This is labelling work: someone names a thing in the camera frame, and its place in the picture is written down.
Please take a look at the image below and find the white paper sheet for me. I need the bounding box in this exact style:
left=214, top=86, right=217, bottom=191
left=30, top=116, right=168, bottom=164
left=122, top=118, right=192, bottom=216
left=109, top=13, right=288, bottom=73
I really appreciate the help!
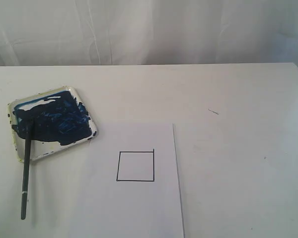
left=67, top=123, right=184, bottom=238

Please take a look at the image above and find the black paintbrush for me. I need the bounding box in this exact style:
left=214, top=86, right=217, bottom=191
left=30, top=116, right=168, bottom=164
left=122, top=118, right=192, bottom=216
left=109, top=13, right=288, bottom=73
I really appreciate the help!
left=20, top=119, right=34, bottom=220

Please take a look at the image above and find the white paint tray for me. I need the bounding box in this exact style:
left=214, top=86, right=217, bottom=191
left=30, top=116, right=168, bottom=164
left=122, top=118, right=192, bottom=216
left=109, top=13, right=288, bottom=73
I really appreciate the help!
left=7, top=86, right=98, bottom=162

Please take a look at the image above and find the white backdrop curtain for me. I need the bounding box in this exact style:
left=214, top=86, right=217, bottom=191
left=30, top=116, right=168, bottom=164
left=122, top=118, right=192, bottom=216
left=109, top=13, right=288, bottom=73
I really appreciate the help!
left=0, top=0, right=298, bottom=66

